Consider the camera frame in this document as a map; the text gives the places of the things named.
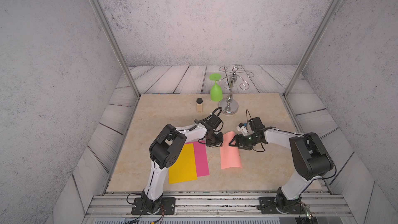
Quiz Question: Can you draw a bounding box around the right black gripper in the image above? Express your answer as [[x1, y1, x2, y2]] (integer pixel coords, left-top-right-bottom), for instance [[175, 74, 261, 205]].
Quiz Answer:
[[228, 134, 260, 150]]

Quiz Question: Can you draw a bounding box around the salmon pink paper sheet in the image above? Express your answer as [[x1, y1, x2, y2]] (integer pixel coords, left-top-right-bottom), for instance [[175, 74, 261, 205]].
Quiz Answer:
[[220, 131, 243, 170]]

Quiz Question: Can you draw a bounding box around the magenta paper sheet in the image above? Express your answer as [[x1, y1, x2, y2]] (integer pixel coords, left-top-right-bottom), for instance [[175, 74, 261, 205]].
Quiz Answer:
[[191, 142, 210, 177]]

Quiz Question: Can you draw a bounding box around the yellow paper sheet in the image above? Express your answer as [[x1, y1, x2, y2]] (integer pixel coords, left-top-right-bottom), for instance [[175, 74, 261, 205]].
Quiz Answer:
[[169, 143, 198, 184]]

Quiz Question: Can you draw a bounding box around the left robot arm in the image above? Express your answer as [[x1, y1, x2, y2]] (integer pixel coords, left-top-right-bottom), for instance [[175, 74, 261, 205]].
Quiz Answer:
[[141, 120, 223, 213]]

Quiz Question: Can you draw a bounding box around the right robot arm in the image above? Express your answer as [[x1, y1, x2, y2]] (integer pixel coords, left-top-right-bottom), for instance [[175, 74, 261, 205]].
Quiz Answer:
[[228, 117, 335, 214]]

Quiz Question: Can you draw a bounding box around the silver metal hanger stand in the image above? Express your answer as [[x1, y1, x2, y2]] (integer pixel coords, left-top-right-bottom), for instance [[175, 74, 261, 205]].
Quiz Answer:
[[219, 65, 254, 115]]

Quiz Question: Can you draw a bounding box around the wooden block with black cap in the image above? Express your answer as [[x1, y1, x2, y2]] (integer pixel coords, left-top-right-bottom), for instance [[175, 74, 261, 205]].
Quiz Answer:
[[196, 97, 203, 113]]

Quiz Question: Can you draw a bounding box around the green plastic wine glass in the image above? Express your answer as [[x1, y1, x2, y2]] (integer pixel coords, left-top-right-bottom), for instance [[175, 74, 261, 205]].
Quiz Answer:
[[209, 73, 223, 102]]

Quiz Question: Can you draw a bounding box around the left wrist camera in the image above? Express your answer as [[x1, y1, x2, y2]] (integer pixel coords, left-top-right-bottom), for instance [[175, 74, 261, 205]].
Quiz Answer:
[[202, 115, 223, 132]]

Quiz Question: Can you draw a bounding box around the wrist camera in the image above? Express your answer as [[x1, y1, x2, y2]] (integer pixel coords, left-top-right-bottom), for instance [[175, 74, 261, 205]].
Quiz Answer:
[[202, 115, 223, 132], [236, 122, 248, 136]]

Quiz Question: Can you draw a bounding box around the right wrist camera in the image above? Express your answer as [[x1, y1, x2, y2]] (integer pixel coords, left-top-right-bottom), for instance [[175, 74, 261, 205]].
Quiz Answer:
[[236, 122, 248, 136]]

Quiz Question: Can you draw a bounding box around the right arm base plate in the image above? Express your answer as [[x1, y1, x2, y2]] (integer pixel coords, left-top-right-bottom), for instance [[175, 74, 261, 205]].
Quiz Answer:
[[257, 197, 306, 215]]

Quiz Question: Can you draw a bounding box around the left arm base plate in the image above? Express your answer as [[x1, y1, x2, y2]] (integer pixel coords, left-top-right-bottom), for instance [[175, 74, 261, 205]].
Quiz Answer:
[[131, 197, 176, 215]]

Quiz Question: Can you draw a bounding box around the aluminium front rail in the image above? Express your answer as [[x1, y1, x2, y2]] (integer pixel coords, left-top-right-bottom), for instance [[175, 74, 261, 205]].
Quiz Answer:
[[83, 190, 357, 224]]

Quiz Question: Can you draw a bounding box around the left aluminium frame post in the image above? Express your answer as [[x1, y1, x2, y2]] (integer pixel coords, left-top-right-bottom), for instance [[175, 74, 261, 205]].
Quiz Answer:
[[89, 0, 141, 99]]

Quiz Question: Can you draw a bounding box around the aluminium frame post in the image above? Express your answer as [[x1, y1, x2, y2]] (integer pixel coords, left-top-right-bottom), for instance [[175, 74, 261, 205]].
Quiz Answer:
[[283, 0, 342, 99], [89, 0, 141, 99]]

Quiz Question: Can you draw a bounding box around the right aluminium frame post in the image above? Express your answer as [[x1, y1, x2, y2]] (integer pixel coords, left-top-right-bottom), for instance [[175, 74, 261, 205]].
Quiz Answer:
[[283, 0, 342, 99]]

